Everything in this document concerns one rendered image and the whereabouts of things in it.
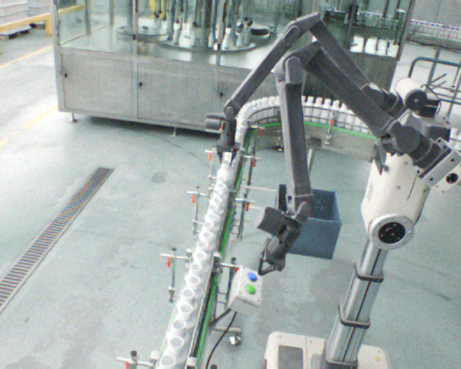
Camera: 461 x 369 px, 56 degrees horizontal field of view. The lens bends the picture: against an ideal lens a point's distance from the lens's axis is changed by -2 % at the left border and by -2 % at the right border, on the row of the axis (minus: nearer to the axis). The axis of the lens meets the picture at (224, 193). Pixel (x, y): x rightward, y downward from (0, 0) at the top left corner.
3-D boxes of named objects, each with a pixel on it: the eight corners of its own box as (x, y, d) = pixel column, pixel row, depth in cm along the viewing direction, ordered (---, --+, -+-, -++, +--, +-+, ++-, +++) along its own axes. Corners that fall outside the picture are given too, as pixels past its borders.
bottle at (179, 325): (186, 375, 118) (189, 333, 110) (164, 373, 118) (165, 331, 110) (188, 358, 123) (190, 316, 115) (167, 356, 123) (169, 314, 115)
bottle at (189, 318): (176, 339, 128) (177, 299, 120) (195, 343, 128) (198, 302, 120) (170, 356, 123) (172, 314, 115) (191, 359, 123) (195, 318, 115)
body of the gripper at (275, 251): (262, 262, 122) (275, 242, 119) (263, 241, 131) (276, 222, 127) (282, 271, 123) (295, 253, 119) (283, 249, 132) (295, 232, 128)
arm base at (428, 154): (443, 139, 129) (414, 167, 135) (424, 123, 128) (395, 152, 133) (453, 150, 122) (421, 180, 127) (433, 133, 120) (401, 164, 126)
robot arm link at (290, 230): (306, 232, 119) (304, 220, 124) (284, 222, 117) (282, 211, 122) (293, 249, 122) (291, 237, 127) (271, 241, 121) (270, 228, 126)
